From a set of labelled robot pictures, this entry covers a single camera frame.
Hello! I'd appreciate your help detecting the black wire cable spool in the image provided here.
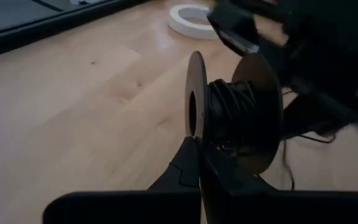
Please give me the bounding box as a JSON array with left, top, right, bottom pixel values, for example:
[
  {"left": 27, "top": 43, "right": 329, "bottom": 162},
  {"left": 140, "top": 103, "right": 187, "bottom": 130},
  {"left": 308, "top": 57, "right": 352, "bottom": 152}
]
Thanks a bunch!
[{"left": 184, "top": 50, "right": 284, "bottom": 175}]

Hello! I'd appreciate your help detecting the thin black wire cord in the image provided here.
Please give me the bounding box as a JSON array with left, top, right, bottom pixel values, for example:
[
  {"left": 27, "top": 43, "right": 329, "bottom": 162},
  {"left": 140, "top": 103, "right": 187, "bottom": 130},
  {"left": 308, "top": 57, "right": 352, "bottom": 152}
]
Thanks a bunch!
[{"left": 208, "top": 79, "right": 337, "bottom": 191}]

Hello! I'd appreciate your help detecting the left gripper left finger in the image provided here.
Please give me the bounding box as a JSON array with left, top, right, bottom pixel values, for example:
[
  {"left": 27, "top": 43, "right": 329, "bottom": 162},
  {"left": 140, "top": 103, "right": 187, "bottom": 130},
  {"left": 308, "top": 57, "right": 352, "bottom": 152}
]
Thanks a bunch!
[{"left": 42, "top": 136, "right": 202, "bottom": 224}]

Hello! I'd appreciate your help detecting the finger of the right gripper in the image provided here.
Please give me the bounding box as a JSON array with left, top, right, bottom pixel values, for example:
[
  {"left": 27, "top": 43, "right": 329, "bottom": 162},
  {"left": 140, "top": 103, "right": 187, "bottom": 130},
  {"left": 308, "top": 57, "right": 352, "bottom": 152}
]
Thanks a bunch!
[
  {"left": 283, "top": 93, "right": 316, "bottom": 139},
  {"left": 303, "top": 114, "right": 351, "bottom": 141}
]

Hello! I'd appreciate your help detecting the white tape roll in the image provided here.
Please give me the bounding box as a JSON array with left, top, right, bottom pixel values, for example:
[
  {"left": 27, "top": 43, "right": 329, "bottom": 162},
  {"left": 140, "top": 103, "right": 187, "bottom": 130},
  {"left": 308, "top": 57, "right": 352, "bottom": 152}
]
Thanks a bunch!
[{"left": 167, "top": 3, "right": 220, "bottom": 40}]

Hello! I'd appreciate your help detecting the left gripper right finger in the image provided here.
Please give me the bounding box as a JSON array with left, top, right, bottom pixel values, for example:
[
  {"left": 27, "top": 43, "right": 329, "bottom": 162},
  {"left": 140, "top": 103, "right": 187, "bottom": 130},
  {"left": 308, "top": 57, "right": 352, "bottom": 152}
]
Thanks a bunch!
[{"left": 199, "top": 141, "right": 358, "bottom": 224}]

